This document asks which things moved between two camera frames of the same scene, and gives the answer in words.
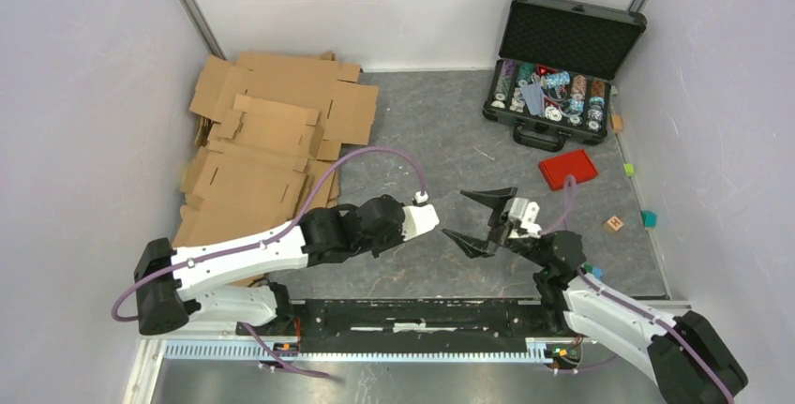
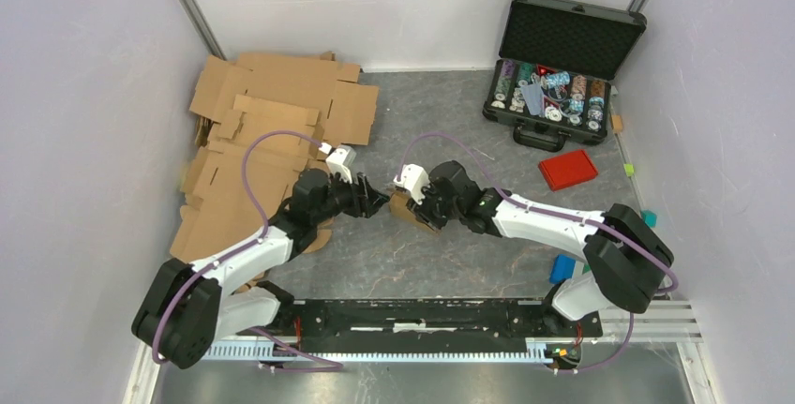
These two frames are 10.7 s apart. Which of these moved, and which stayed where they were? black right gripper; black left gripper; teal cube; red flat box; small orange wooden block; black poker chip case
Moved: black right gripper; black left gripper
Stayed: small orange wooden block; black poker chip case; teal cube; red flat box
